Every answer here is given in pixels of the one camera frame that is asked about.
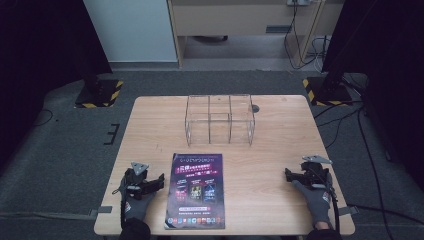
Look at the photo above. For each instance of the black curtain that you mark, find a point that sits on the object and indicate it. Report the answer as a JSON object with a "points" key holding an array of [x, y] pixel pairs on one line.
{"points": [[390, 66], [43, 60]]}

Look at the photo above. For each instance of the purple magazine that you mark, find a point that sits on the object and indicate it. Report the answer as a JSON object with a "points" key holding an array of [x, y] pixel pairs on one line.
{"points": [[195, 191]]}

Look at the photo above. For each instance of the person's right hand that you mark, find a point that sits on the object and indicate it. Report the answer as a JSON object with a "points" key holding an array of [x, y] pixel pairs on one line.
{"points": [[317, 204]]}

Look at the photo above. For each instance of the white power strip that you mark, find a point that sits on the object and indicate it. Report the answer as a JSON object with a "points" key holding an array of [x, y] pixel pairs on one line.
{"points": [[298, 2]]}

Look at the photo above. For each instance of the person's left hand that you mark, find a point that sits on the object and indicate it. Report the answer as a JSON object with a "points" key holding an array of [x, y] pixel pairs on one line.
{"points": [[136, 208]]}

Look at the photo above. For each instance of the grey tape strip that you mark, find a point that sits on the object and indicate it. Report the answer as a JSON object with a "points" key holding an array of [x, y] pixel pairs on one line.
{"points": [[104, 209], [350, 210]]}

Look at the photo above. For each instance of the black floor tape marks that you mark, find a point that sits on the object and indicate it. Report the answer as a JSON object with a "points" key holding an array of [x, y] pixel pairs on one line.
{"points": [[112, 134]]}

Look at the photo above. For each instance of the light wooden desk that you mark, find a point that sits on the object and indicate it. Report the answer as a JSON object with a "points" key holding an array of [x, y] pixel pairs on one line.
{"points": [[240, 18]]}

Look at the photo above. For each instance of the black stand pole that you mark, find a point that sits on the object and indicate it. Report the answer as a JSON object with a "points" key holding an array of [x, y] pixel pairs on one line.
{"points": [[336, 63], [90, 71]]}

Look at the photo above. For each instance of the clear acrylic organizer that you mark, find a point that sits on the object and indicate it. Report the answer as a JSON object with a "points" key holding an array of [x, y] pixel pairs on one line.
{"points": [[220, 120]]}

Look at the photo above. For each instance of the black round table grommet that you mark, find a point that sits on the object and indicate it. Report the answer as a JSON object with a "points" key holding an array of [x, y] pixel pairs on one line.
{"points": [[255, 108]]}

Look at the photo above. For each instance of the white panel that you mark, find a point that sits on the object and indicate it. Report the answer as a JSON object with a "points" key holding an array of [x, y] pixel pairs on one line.
{"points": [[130, 30]]}

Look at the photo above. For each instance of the striped black stand base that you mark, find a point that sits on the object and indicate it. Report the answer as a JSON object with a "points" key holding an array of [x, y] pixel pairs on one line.
{"points": [[99, 94], [328, 91]]}

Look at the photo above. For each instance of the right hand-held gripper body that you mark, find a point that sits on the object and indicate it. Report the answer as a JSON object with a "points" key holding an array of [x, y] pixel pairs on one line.
{"points": [[315, 175]]}

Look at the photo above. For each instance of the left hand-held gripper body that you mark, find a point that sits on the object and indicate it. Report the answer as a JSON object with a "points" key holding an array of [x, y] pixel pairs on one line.
{"points": [[136, 181]]}

